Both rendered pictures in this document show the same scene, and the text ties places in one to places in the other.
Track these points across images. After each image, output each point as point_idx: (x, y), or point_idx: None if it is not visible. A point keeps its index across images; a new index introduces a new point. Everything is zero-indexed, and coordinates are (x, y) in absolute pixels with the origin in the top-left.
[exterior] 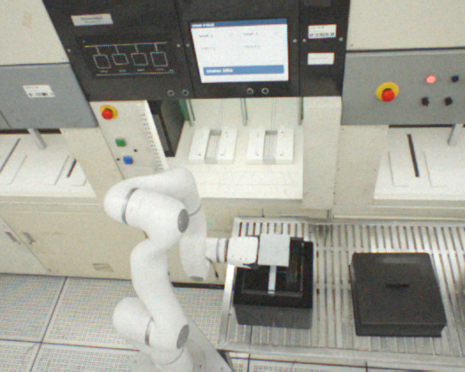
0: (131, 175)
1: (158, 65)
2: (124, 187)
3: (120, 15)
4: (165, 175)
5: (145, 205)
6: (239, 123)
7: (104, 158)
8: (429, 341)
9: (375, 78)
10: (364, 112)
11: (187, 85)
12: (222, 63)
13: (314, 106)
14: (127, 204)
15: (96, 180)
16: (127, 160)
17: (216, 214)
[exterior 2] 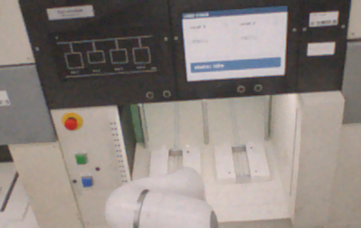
0: (88, 202)
1: (140, 63)
2: (132, 188)
3: (103, 6)
4: (175, 175)
5: (166, 206)
6: (199, 142)
7: (58, 181)
8: None
9: None
10: None
11: (170, 85)
12: (213, 57)
13: (316, 101)
14: (142, 207)
15: (43, 210)
16: (86, 182)
17: None
